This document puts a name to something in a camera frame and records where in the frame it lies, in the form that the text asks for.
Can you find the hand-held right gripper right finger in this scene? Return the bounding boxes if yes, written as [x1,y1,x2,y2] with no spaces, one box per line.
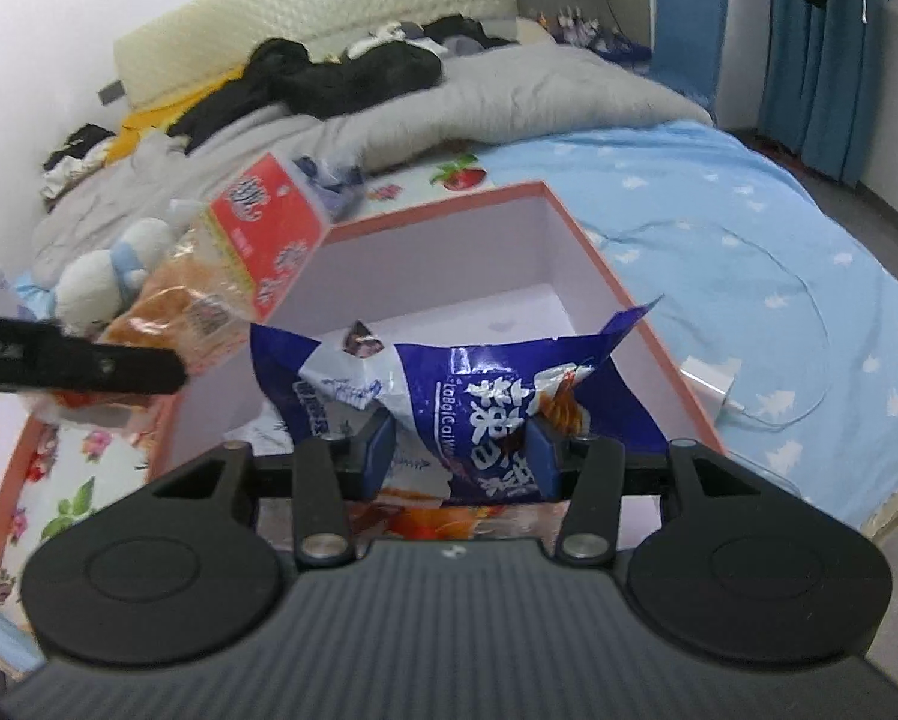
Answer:
[525,416,797,568]

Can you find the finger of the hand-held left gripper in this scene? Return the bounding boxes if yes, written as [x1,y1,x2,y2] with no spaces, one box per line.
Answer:
[47,330,190,396]

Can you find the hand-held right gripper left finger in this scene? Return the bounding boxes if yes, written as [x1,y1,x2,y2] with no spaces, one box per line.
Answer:
[152,412,400,568]

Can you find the blue and white snack bag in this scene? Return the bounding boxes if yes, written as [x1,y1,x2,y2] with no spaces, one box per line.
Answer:
[250,298,671,509]

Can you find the red label bread packet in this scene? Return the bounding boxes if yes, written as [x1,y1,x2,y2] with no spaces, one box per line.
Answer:
[36,152,332,425]

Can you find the pink cardboard box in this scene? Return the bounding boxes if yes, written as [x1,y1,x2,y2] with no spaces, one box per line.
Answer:
[145,180,728,541]

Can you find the white and blue plush toy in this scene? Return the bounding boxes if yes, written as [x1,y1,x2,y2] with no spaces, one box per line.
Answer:
[55,217,176,338]

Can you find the heap of dark and white clothes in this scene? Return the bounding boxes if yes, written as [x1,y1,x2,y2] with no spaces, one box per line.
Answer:
[41,124,120,200]

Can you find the yellow cloth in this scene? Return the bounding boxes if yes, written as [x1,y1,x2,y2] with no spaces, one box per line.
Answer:
[104,75,247,163]

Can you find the crumpled blue white plastic bag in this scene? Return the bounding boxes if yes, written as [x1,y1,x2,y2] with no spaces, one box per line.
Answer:
[291,154,367,220]

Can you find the black clothes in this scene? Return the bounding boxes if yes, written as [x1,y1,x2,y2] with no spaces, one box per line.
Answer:
[167,15,517,156]

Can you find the grey quilt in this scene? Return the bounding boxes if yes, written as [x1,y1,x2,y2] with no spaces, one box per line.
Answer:
[29,41,713,278]

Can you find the patterned blue white cloth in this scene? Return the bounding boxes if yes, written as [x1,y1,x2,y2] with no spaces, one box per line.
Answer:
[535,6,652,65]

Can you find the blue curtain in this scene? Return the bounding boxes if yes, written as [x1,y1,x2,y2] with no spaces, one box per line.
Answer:
[756,0,898,185]

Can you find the blue chair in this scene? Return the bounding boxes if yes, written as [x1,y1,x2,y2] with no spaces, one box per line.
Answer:
[648,0,729,118]

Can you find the white charger with cable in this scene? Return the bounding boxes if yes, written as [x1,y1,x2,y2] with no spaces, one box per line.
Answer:
[599,229,833,433]

